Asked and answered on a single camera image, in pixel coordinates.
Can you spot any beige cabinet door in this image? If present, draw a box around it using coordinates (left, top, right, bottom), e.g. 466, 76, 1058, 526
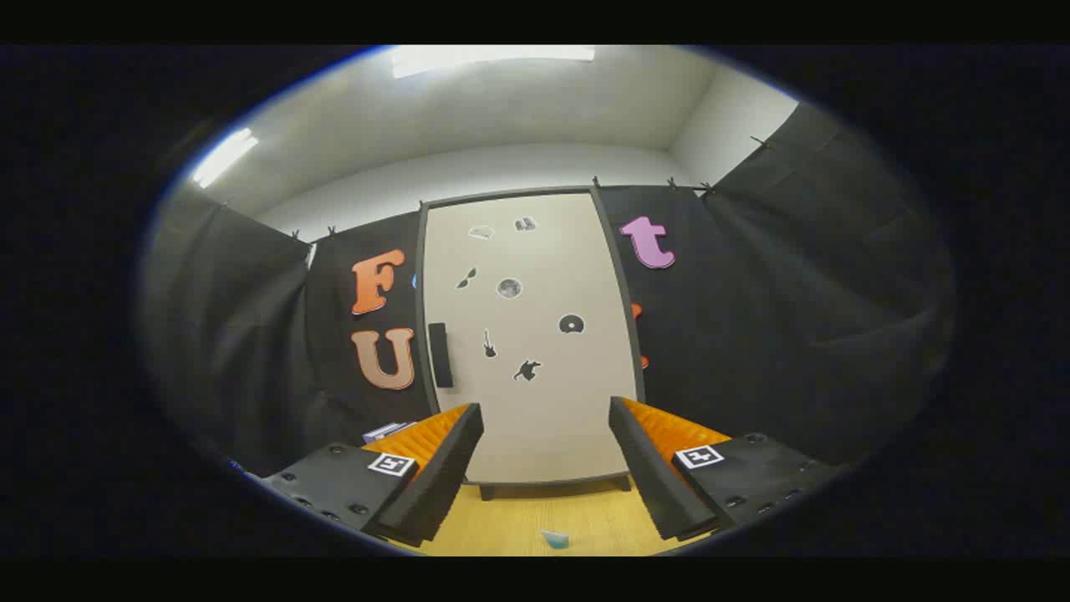
424, 192, 640, 486

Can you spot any black door handle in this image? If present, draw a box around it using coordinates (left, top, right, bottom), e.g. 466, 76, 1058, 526
428, 323, 454, 389

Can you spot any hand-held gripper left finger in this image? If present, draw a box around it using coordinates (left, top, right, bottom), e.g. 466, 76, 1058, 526
259, 403, 485, 548

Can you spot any dark grey cabinet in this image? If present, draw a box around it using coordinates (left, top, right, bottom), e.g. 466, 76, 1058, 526
415, 186, 647, 501

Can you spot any long ceiling light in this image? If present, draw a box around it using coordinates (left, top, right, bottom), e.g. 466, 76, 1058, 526
192, 128, 258, 189
391, 45, 596, 79

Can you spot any black backdrop cloth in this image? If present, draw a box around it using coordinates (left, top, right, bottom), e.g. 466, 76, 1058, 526
138, 100, 954, 479

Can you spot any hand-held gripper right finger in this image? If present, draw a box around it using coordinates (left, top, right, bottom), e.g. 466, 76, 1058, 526
608, 396, 841, 542

